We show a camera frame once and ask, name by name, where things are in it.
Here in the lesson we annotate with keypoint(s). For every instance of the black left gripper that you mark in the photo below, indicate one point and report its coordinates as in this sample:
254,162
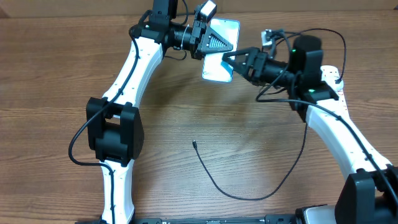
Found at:
197,37

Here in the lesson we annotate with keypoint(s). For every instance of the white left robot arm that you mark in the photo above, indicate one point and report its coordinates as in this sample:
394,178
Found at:
115,130

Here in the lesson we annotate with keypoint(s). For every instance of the blue screen smartphone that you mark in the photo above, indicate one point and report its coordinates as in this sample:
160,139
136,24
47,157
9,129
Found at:
214,68

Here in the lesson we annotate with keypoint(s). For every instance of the white charger plug adapter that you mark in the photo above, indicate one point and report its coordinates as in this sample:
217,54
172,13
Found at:
335,83

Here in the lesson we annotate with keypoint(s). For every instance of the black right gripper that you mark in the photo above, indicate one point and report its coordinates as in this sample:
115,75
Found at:
250,56

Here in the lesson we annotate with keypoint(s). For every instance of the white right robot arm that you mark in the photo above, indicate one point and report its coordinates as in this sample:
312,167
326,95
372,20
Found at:
315,92

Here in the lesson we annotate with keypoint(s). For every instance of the white power strip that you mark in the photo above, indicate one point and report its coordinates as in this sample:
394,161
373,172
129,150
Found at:
330,75

